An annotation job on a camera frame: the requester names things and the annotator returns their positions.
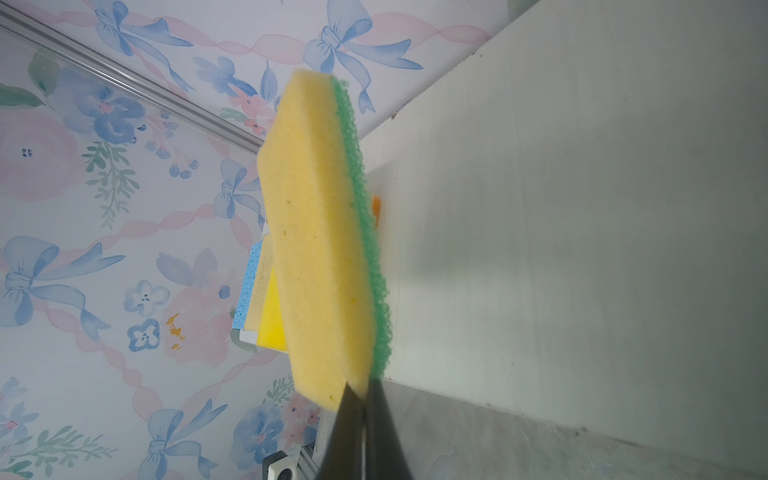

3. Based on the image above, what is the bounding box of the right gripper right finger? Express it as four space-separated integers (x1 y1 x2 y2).
365 379 414 480

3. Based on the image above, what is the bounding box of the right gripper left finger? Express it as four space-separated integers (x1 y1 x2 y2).
316 386 365 480

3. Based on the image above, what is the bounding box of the dark yellow sponge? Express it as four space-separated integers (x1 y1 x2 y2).
258 70 392 411

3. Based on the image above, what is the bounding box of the bright yellow sponge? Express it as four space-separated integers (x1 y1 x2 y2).
257 270 287 352

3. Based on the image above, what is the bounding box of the white two-tier shelf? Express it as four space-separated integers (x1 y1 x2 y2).
362 1 767 475

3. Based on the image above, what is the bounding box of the left aluminium frame post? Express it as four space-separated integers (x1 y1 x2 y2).
1 2 263 154

